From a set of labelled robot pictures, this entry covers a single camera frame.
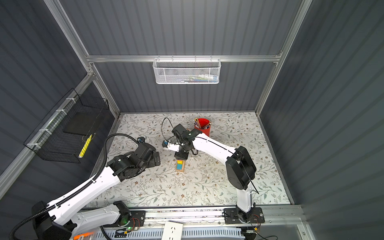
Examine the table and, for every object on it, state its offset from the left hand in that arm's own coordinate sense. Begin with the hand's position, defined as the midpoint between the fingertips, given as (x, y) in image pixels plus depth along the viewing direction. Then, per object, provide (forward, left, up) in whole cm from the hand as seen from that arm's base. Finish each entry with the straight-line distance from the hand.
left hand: (151, 157), depth 77 cm
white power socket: (-31, -11, -12) cm, 35 cm away
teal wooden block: (+1, -13, -13) cm, 19 cm away
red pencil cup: (+25, -30, -5) cm, 39 cm away
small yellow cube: (+2, -14, -10) cm, 17 cm away
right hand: (+5, -15, -6) cm, 17 cm away
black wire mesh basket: (+9, +41, +11) cm, 43 cm away
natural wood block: (+1, -16, -14) cm, 21 cm away
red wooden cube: (+2, -14, -9) cm, 17 cm away
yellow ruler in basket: (+1, +28, +11) cm, 30 cm away
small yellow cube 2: (+2, -14, -13) cm, 19 cm away
